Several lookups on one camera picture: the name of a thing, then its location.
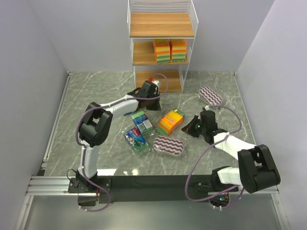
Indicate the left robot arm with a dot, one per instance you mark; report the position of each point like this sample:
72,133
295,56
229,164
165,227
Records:
94,126

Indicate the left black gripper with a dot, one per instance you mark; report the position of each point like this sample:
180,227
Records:
152,103

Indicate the orange sponge pack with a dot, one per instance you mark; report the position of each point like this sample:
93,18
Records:
162,50
171,121
178,49

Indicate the middle wooden shelf board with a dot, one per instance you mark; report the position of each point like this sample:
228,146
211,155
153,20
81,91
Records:
143,54

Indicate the white wire shelf rack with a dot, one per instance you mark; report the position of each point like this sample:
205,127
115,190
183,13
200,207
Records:
165,6

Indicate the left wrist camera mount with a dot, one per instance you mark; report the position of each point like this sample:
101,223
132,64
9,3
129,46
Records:
156,82

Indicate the purple wavy sponge pack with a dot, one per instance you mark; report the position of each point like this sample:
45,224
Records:
208,95
171,146

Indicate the black base beam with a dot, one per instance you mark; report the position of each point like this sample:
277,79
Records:
159,187

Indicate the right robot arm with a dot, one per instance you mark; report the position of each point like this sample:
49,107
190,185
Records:
256,168

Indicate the blue green sponge pack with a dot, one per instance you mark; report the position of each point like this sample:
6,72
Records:
142,123
136,141
134,112

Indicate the top wooden shelf board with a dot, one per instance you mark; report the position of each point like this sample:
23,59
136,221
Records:
156,25

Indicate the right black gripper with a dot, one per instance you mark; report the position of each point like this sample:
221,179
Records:
194,124

